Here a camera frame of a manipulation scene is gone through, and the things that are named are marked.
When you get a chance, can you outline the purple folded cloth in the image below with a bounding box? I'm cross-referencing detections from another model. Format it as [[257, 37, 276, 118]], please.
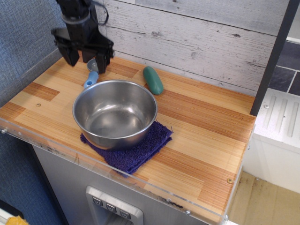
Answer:
[[80, 121, 173, 174]]

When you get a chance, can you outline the clear acrylic edge guard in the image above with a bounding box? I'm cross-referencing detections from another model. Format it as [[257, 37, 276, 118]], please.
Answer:
[[0, 119, 246, 225]]

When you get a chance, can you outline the yellow and black object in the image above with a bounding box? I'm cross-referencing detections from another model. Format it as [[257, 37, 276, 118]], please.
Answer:
[[0, 209, 29, 225]]

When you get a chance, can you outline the blue and grey spoon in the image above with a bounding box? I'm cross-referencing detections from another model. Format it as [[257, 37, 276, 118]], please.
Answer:
[[83, 59, 99, 88]]

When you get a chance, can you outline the white ridged appliance top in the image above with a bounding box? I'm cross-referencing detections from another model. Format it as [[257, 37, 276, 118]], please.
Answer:
[[254, 88, 300, 154]]

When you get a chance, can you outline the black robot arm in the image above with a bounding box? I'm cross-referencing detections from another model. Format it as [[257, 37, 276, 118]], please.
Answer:
[[51, 0, 114, 74]]

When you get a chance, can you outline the green oblong toy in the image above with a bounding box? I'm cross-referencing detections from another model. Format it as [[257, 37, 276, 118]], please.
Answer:
[[142, 66, 164, 95]]

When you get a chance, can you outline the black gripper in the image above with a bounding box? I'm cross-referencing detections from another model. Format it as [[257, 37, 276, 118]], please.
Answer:
[[51, 19, 114, 74]]

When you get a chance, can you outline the silver dispenser panel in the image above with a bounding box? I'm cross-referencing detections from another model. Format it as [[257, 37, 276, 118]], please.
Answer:
[[86, 186, 144, 225]]

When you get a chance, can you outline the stainless steel bowl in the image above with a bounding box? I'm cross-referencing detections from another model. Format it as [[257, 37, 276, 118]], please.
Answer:
[[72, 80, 158, 150]]

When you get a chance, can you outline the dark grey right post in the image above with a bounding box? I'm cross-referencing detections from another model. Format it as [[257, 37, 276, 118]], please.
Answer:
[[250, 0, 300, 116]]

